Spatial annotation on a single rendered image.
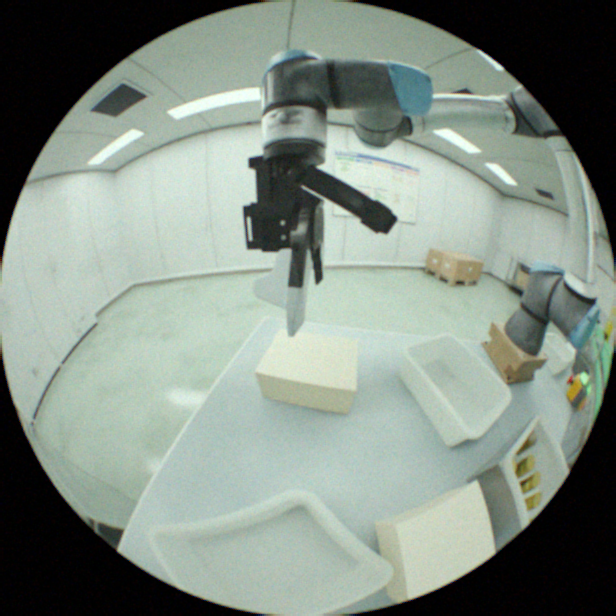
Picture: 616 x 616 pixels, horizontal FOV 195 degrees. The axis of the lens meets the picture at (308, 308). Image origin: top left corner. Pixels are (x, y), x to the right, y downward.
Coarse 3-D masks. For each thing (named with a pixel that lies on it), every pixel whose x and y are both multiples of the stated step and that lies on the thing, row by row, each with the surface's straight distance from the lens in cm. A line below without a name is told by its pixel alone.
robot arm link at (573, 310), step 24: (528, 96) 51; (528, 120) 53; (552, 120) 48; (552, 144) 50; (576, 168) 48; (576, 192) 48; (576, 216) 48; (576, 240) 49; (576, 264) 50; (576, 288) 50; (552, 312) 56; (576, 312) 51; (576, 336) 51
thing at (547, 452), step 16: (544, 416) 47; (528, 432) 40; (544, 432) 47; (512, 448) 35; (544, 448) 49; (560, 448) 50; (544, 464) 51; (560, 464) 51; (512, 480) 34; (544, 480) 53; (560, 480) 53; (528, 496) 50; (544, 496) 55; (528, 512) 51
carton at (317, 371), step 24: (312, 336) 35; (264, 360) 31; (288, 360) 31; (312, 360) 31; (336, 360) 31; (264, 384) 32; (288, 384) 29; (312, 384) 28; (336, 384) 28; (336, 408) 33
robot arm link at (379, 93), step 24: (336, 72) 24; (360, 72) 24; (384, 72) 24; (408, 72) 25; (336, 96) 24; (360, 96) 24; (384, 96) 24; (408, 96) 24; (432, 96) 26; (360, 120) 31; (384, 120) 29
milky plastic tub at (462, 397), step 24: (432, 336) 44; (408, 360) 35; (432, 360) 49; (456, 360) 48; (480, 360) 46; (408, 384) 39; (432, 384) 33; (456, 384) 48; (480, 384) 47; (504, 384) 45; (432, 408) 36; (456, 408) 43; (480, 408) 48; (504, 408) 41; (456, 432) 34; (480, 432) 34
